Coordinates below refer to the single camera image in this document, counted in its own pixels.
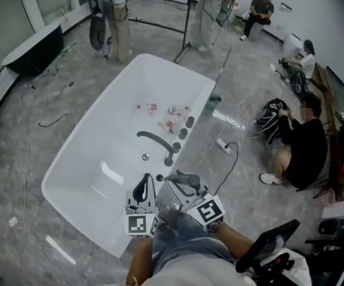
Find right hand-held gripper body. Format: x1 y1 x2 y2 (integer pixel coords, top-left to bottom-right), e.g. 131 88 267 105
185 185 227 234

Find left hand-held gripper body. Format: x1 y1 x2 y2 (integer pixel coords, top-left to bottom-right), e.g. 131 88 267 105
123 203 161 240

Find person's right forearm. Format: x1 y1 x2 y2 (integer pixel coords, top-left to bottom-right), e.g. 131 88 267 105
215 221 258 263

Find person's left forearm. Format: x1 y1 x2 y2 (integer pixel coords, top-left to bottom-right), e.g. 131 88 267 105
132 236 155 283

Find black bathtub with white rim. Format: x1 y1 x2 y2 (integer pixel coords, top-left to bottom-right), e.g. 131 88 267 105
1 20 65 77

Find person's legs in blue jeans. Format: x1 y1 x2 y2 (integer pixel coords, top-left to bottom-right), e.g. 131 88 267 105
151 212 235 262

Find white power strip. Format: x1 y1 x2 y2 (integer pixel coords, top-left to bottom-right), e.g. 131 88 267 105
215 138 233 155

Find black curved faucet spout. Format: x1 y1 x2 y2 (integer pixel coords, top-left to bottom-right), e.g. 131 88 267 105
136 130 176 167

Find person's grey shirt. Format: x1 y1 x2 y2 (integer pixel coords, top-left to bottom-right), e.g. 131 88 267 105
148 244 252 286

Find clear bottle with red label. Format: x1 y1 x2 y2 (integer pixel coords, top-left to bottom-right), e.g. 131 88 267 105
157 117 176 131
166 105 190 116
135 101 158 116

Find black flat panel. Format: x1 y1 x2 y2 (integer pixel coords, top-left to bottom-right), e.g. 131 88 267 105
235 218 301 274

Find black backpack with white stripes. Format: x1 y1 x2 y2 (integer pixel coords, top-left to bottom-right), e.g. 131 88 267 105
254 98 291 149
290 71 309 95

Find black scooter wheel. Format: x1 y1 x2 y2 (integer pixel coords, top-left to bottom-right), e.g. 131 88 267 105
88 14 107 52

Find brown wooden furniture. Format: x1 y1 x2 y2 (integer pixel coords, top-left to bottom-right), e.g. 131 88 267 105
310 62 344 198

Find white bench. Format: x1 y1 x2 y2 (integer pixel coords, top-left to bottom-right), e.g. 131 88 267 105
258 21 305 52

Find black power cable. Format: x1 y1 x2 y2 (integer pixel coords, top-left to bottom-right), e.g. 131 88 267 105
216 141 240 192

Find white tangled cables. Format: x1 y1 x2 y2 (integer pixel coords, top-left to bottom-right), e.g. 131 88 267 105
200 98 258 168

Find black floor cable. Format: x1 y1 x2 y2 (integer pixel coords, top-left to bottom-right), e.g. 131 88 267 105
37 113 69 128

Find black metal frame stand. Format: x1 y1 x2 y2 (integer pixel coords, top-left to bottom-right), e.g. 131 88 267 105
128 0 230 64

